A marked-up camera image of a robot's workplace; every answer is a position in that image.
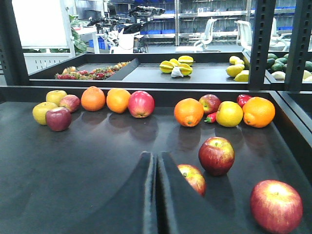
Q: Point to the yellow apple back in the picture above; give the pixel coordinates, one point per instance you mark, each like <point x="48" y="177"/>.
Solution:
<point x="55" y="96"/>

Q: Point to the white office chair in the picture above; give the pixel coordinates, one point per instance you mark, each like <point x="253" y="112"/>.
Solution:
<point x="201" y="44"/>

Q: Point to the red bell pepper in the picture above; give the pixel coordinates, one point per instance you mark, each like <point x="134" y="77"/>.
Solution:
<point x="242" y="99"/>

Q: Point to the orange left of pair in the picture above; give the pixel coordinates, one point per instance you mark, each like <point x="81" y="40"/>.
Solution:
<point x="93" y="99"/>

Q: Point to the dark red apple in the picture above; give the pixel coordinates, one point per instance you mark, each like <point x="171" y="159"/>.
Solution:
<point x="58" y="119"/>

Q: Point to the black wood-panel display stand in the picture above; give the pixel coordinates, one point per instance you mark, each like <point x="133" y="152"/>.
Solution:
<point x="50" y="181"/>

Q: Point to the small pinkish red apple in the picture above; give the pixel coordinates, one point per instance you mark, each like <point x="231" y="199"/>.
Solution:
<point x="71" y="102"/>

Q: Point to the red-yellow apple front left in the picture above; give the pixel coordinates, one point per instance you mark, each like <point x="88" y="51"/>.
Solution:
<point x="194" y="177"/>

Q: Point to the yellow apple front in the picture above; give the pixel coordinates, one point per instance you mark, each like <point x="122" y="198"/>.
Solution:
<point x="40" y="110"/>

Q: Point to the red apple front right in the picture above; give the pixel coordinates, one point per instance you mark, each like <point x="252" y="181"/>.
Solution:
<point x="276" y="206"/>

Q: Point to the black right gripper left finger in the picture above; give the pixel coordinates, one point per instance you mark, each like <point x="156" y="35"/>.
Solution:
<point x="132" y="210"/>

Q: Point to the orange at tray edge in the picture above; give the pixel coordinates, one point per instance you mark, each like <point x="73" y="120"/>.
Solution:
<point x="258" y="112"/>

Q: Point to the red-yellow apple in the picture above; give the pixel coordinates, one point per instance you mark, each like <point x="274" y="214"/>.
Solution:
<point x="216" y="156"/>
<point x="194" y="177"/>

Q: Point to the red apple behind orange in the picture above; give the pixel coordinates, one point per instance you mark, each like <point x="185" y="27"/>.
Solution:
<point x="210" y="103"/>

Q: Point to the orange right of pair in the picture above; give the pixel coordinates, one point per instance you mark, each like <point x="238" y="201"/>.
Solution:
<point x="117" y="100"/>

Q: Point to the large pink-red apple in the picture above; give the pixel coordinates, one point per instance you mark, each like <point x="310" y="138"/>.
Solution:
<point x="141" y="104"/>

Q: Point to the yellow apple near peppers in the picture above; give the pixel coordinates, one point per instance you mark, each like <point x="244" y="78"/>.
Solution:
<point x="229" y="114"/>

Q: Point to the black upright rack post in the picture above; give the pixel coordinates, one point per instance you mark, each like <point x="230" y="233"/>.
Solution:
<point x="264" y="13"/>

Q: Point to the red chili pepper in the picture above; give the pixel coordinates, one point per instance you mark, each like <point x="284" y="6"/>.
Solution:
<point x="211" y="118"/>

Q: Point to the red-yellow apple front middle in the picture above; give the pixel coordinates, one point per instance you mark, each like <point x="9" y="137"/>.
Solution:
<point x="216" y="156"/>

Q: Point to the orange near peppers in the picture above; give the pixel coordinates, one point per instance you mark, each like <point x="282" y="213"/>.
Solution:
<point x="188" y="112"/>

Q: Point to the orange of pair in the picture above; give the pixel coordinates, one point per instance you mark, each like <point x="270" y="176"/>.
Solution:
<point x="117" y="100"/>
<point x="93" y="99"/>

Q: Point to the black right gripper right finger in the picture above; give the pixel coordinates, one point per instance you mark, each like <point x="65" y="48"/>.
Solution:
<point x="180" y="209"/>

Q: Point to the white garlic bulb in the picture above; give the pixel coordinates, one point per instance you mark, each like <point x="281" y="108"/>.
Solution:
<point x="176" y="72"/>

